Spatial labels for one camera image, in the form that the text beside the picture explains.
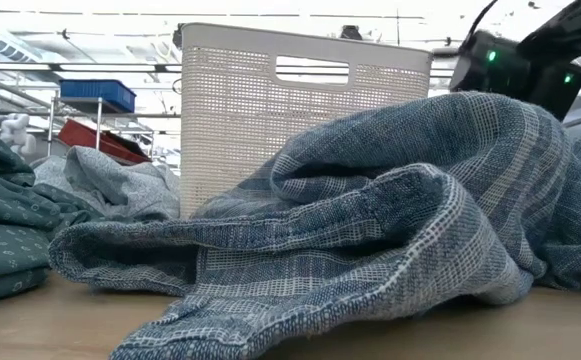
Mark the blue striped woven shirt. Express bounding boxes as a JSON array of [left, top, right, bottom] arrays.
[[48, 91, 581, 360]]

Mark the red storage bin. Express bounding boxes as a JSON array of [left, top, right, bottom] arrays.
[[57, 118, 152, 165]]

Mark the white perforated laundry basket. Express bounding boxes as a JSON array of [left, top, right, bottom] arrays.
[[179, 22, 434, 221]]

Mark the blue storage bin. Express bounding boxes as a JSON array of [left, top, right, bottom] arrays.
[[58, 78, 137, 114]]

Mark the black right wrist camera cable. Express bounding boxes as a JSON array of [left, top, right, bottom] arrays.
[[462, 0, 500, 51]]

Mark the metal shelf rack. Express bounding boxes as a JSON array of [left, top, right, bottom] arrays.
[[44, 89, 181, 171]]

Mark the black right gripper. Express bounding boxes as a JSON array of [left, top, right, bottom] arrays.
[[448, 30, 527, 99]]

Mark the teal patterned shirt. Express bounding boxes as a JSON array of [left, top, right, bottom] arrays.
[[0, 122, 106, 307]]

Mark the light blue shirt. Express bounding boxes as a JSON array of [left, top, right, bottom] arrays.
[[29, 145, 182, 225]]

